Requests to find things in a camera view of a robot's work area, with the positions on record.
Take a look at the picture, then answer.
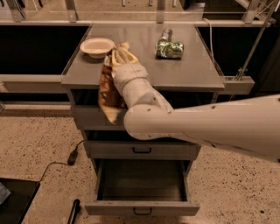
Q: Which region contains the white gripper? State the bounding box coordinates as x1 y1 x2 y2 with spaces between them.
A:
111 45 149 90

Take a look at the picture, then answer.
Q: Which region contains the brown chip bag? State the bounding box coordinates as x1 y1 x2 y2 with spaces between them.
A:
98 52 125 125

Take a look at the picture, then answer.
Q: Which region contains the black robot base panel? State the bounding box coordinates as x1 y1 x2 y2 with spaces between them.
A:
0 178 40 224

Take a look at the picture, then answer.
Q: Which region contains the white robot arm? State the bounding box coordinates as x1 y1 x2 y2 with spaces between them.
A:
112 45 280 162

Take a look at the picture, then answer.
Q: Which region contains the grey drawer cabinet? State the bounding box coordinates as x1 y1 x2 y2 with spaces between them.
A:
60 22 227 165

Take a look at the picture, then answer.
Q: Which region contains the grey top drawer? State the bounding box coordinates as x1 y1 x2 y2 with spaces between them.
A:
71 89 214 130

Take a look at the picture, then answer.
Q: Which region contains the grey drawer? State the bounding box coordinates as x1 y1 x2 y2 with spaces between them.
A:
85 159 200 216
85 130 200 160
71 89 214 130

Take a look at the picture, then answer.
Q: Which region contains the grey middle drawer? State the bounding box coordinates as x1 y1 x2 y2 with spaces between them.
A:
85 130 200 160

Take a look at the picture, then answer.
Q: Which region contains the grey bottom drawer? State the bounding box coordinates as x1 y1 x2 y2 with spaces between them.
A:
85 159 200 216

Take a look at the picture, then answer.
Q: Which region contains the white bowl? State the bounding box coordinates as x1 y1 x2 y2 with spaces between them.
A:
80 38 115 59

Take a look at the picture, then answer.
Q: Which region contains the silver can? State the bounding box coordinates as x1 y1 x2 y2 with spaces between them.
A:
159 28 172 42

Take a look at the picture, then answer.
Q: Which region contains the green crushed can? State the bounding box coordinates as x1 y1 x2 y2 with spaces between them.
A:
155 41 185 59

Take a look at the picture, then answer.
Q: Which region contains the metal diagonal pole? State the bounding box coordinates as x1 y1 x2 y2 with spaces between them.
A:
234 0 279 81

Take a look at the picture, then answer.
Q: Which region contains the white cable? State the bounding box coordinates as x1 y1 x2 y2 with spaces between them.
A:
202 17 217 67

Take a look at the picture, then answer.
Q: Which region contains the grey horizontal rail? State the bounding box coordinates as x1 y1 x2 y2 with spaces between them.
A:
0 74 65 94

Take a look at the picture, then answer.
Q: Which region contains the black power adapter cable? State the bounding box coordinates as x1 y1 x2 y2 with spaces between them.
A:
38 139 86 182

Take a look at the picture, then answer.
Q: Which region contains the black cylindrical handle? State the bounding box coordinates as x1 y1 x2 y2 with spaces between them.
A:
67 199 81 224

